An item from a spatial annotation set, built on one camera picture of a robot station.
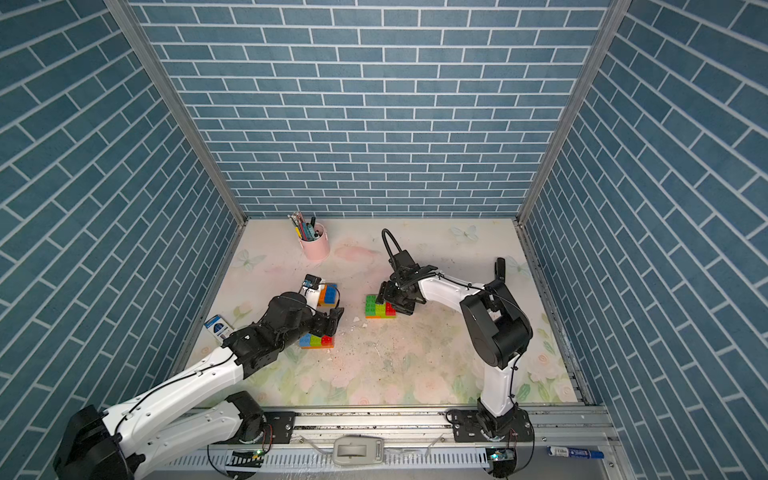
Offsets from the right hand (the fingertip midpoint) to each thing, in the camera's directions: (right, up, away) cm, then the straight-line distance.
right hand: (383, 305), depth 93 cm
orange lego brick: (-14, +6, -22) cm, 27 cm away
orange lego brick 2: (-3, -4, -1) cm, 5 cm away
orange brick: (-19, -11, -8) cm, 23 cm away
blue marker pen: (+46, -30, -23) cm, 60 cm away
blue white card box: (-51, -6, -2) cm, 51 cm away
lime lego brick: (-1, -2, -1) cm, 2 cm away
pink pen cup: (-24, +17, +12) cm, 32 cm away
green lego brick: (-4, 0, 0) cm, 4 cm away
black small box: (+40, +10, +11) cm, 43 cm away
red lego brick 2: (+2, -2, -2) cm, 3 cm away
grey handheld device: (-5, -30, -23) cm, 38 cm away
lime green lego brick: (-19, -9, -8) cm, 23 cm away
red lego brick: (-16, -9, -8) cm, 20 cm away
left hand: (-12, +2, -13) cm, 18 cm away
